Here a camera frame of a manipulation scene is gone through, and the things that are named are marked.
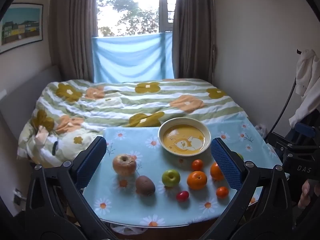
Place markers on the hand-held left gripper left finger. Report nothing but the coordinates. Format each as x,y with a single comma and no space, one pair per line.
91,160

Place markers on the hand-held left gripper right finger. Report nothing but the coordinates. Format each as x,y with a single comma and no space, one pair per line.
226,162

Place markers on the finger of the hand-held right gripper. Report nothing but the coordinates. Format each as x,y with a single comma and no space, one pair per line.
305,129

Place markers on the small tangerine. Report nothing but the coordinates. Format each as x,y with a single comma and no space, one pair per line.
222,192
197,165

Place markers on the large cracked brown apple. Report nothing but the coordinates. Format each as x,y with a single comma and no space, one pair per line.
124,165

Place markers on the large orange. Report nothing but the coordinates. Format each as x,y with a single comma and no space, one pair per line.
197,180

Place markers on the cream bowl with bear print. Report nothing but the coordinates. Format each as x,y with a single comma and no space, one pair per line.
183,140

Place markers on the brown kiwi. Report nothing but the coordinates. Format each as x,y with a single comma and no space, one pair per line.
145,185

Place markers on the person's right hand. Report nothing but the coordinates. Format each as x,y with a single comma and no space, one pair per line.
306,195

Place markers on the small green apple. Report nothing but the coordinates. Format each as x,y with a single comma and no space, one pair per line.
240,157

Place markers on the crumpled plastic bag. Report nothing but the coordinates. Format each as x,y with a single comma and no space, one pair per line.
261,130

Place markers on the white hanging garment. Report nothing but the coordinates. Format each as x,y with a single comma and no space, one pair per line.
308,75

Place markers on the red cherry tomato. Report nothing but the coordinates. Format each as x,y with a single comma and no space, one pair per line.
182,196

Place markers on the striped floral blanket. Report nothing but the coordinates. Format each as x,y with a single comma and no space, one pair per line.
120,105

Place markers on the blue daisy tablecloth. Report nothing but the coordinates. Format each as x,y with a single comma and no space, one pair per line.
150,205

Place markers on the light blue window cloth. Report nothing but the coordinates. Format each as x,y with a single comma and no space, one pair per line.
132,57

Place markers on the brown curtain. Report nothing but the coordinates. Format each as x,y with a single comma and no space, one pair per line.
75,30
193,30

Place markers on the window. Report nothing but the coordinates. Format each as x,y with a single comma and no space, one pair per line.
130,7

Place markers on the wall socket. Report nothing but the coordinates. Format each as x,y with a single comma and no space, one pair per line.
18,196

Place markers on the framed wall picture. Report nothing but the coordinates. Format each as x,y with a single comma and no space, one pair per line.
21,26

